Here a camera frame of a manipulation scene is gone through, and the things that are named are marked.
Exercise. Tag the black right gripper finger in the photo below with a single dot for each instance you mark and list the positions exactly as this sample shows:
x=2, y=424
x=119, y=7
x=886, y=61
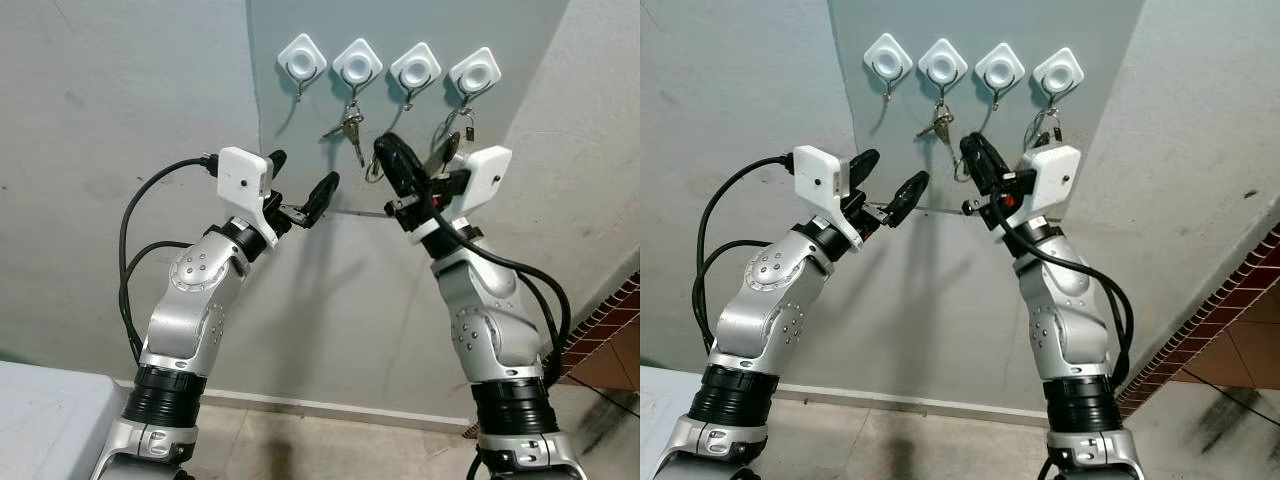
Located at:
x=388, y=170
x=973, y=168
x=412, y=165
x=995, y=162

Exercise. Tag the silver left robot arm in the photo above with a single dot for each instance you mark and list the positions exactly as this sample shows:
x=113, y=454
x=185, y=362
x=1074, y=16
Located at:
x=190, y=300
x=765, y=300

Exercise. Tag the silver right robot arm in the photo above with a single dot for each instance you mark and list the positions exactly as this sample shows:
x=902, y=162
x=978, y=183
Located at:
x=490, y=320
x=1070, y=320

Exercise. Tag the brass and silver key bunch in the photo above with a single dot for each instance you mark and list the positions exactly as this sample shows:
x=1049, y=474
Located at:
x=940, y=124
x=352, y=125

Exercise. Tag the key bunch with dark fob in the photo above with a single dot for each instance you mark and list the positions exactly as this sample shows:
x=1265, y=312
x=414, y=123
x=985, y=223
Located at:
x=1055, y=131
x=467, y=129

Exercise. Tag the red brick tile strip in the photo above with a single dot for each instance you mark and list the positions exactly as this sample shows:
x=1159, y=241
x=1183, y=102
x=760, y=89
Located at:
x=1200, y=320
x=600, y=325

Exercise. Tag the white plastic folding table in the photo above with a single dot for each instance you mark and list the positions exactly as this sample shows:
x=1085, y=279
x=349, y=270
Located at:
x=50, y=420
x=665, y=420

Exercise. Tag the grey wall panel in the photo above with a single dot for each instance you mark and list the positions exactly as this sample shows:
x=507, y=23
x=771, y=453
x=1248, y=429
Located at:
x=300, y=140

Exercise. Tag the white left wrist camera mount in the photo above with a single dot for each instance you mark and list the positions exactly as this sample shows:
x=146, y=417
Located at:
x=820, y=175
x=243, y=178

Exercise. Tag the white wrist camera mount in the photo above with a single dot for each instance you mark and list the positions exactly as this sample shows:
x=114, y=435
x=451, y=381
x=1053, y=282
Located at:
x=243, y=178
x=820, y=175
x=485, y=175
x=1052, y=175

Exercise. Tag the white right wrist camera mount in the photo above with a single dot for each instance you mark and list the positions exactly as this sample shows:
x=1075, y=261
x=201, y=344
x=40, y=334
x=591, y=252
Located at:
x=485, y=175
x=1052, y=175

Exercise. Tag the white square wall hook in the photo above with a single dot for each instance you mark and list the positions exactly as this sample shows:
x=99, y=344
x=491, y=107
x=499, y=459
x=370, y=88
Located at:
x=475, y=72
x=357, y=65
x=942, y=65
x=888, y=60
x=1058, y=73
x=301, y=60
x=415, y=68
x=999, y=68

